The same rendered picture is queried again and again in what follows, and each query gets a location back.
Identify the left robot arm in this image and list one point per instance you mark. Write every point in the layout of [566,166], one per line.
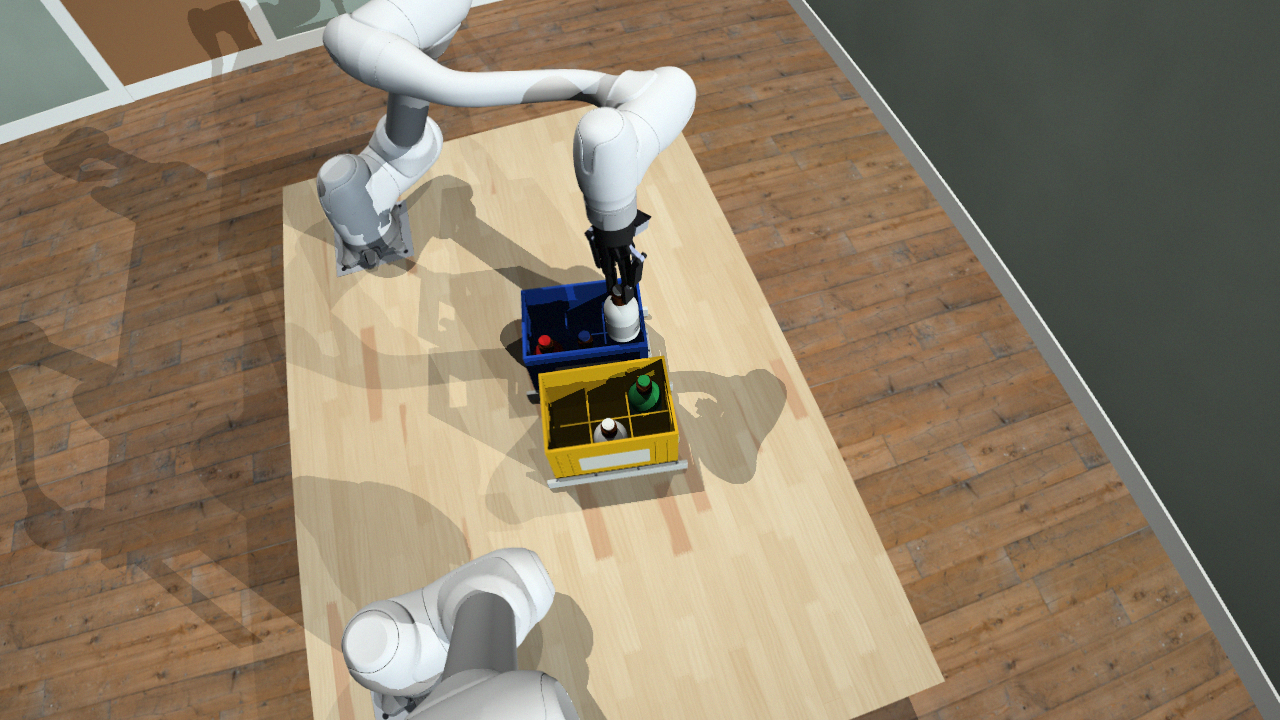
[612,149]

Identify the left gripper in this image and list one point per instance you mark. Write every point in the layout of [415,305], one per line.
[606,258]

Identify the blue bottle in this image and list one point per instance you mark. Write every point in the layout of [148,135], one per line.
[585,340]

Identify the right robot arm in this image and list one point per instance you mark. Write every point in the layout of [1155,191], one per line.
[399,645]

